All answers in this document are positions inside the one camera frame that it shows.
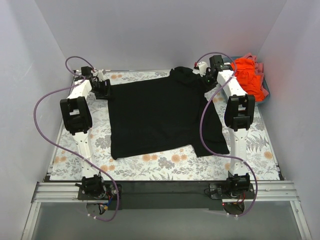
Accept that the black t-shirt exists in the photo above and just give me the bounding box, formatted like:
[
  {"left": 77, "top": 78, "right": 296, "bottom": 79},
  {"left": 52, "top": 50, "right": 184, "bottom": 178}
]
[{"left": 108, "top": 66, "right": 229, "bottom": 159}]

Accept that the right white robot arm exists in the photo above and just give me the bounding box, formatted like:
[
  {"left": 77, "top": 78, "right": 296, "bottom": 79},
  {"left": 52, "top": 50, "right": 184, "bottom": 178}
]
[{"left": 194, "top": 55, "right": 256, "bottom": 199}]

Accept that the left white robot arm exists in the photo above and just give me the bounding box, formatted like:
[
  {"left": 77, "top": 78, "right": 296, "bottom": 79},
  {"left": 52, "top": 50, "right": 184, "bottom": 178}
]
[{"left": 60, "top": 66, "right": 111, "bottom": 200}]

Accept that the orange t-shirt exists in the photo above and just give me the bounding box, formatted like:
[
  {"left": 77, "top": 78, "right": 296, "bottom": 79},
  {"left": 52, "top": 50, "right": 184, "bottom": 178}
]
[{"left": 229, "top": 57, "right": 265, "bottom": 103}]

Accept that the teal plastic laundry basket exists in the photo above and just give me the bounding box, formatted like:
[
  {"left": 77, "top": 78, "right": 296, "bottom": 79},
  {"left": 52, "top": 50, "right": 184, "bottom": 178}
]
[{"left": 226, "top": 55, "right": 271, "bottom": 108}]

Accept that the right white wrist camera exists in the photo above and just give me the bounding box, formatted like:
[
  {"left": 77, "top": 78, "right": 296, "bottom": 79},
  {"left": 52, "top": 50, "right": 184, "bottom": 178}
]
[{"left": 192, "top": 61, "right": 209, "bottom": 77}]

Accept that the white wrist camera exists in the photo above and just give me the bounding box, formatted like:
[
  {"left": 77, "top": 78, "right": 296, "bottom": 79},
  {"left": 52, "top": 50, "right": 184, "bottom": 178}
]
[
  {"left": 96, "top": 69, "right": 105, "bottom": 82},
  {"left": 192, "top": 61, "right": 209, "bottom": 77}
]

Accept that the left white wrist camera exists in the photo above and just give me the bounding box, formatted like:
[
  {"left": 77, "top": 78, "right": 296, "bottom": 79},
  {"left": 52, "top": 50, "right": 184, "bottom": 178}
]
[{"left": 96, "top": 69, "right": 105, "bottom": 82}]

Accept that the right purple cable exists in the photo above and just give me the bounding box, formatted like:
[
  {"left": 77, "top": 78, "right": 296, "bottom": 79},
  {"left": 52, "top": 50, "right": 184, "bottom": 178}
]
[{"left": 193, "top": 52, "right": 259, "bottom": 218}]

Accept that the purple cable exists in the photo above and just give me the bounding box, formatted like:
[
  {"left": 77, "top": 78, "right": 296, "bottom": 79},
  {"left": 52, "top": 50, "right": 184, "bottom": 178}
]
[
  {"left": 193, "top": 52, "right": 259, "bottom": 218},
  {"left": 34, "top": 55, "right": 120, "bottom": 223}
]

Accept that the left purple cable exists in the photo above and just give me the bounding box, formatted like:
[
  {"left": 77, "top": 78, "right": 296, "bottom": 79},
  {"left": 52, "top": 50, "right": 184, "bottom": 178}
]
[{"left": 34, "top": 55, "right": 120, "bottom": 223}]

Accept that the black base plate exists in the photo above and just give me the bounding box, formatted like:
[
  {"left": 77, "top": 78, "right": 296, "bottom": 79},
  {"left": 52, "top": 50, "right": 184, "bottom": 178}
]
[{"left": 77, "top": 180, "right": 257, "bottom": 212}]

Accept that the aluminium mounting rail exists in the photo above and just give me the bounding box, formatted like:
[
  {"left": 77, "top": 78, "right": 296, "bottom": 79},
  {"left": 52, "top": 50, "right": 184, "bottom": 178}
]
[{"left": 32, "top": 180, "right": 300, "bottom": 203}]

